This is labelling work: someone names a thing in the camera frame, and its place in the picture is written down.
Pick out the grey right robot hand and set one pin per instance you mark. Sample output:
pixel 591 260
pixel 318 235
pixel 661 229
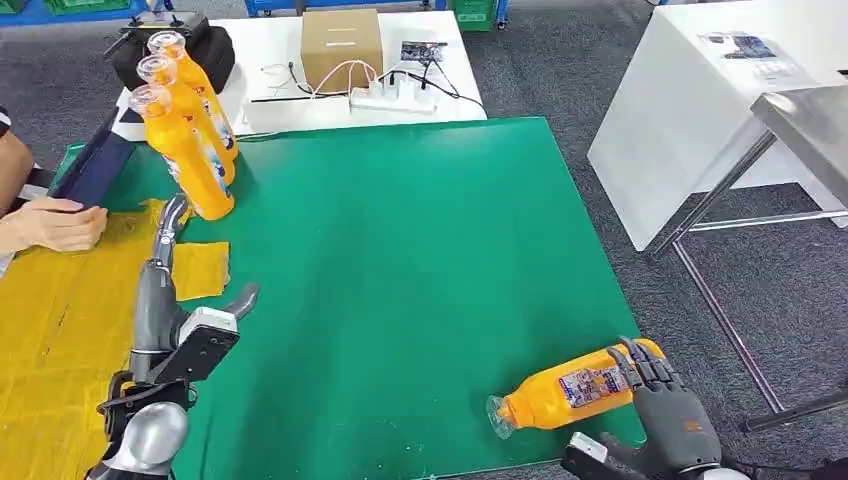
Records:
pixel 676 424

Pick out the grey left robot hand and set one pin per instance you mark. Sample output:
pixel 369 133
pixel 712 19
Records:
pixel 152 318

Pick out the orange drink bottle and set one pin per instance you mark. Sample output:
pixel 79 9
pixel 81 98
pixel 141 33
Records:
pixel 550 401
pixel 185 99
pixel 192 73
pixel 189 166

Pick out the dark blue tablet case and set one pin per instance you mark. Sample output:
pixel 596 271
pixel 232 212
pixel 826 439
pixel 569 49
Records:
pixel 96 166

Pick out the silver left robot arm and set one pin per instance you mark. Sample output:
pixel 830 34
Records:
pixel 152 437

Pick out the yellow sheet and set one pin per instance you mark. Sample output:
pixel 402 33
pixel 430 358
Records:
pixel 60 344

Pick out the person's hand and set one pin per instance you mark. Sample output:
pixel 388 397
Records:
pixel 60 225

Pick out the green table mat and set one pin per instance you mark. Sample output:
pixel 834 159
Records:
pixel 397 252

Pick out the black carrying case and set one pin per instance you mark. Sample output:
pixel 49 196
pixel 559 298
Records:
pixel 215 53

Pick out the grey remote controller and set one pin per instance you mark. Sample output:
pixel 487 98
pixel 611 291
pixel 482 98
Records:
pixel 189 21

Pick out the white table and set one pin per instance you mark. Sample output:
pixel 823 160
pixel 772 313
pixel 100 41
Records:
pixel 278 40

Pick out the green plastic crate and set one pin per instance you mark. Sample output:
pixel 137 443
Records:
pixel 472 14
pixel 86 4
pixel 12 6

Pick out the white desk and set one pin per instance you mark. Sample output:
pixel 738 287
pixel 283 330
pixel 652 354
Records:
pixel 676 99

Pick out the white power strip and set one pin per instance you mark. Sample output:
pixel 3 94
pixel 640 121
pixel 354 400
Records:
pixel 394 99

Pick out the steel table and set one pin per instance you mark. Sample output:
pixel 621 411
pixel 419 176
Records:
pixel 808 126

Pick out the brown cardboard box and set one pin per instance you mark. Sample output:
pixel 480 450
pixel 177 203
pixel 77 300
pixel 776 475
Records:
pixel 341 48

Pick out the blue shelf rack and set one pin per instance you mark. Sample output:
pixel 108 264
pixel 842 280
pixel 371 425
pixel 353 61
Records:
pixel 331 4

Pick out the blue circuit board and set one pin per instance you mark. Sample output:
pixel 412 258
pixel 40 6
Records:
pixel 422 50

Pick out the printed paper sheet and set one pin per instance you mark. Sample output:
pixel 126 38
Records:
pixel 748 48

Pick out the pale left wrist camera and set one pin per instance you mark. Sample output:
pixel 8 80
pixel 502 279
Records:
pixel 205 341

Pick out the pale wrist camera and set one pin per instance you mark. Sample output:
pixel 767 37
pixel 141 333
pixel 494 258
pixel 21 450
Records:
pixel 590 457
pixel 205 341

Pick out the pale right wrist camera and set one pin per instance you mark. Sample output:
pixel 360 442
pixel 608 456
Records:
pixel 590 457

